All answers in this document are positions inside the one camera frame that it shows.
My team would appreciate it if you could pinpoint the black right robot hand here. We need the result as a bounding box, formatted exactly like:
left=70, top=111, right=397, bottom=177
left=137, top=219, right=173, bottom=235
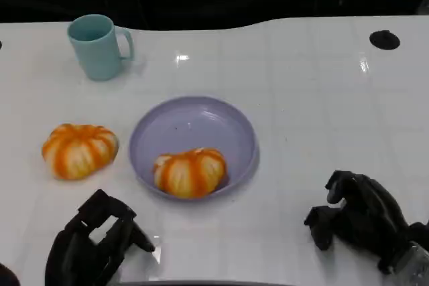
left=304, top=169, right=412, bottom=274

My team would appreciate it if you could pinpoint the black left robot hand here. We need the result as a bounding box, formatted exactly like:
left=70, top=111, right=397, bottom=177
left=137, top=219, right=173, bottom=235
left=44, top=188, right=157, bottom=286

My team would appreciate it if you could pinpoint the pale green mug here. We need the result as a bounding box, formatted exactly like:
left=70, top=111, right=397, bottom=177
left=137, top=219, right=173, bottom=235
left=66, top=14, right=135, bottom=82

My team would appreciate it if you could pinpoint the orange and white bread roll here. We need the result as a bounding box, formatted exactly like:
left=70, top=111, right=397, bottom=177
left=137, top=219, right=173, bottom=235
left=153, top=147, right=229, bottom=199
left=41, top=123, right=119, bottom=181

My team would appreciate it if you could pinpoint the black table cable grommet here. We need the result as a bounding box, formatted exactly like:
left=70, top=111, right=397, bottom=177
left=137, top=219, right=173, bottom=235
left=369, top=29, right=401, bottom=51

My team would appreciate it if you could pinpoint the lilac plate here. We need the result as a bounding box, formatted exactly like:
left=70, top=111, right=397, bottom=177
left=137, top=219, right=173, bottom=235
left=129, top=95, right=260, bottom=203

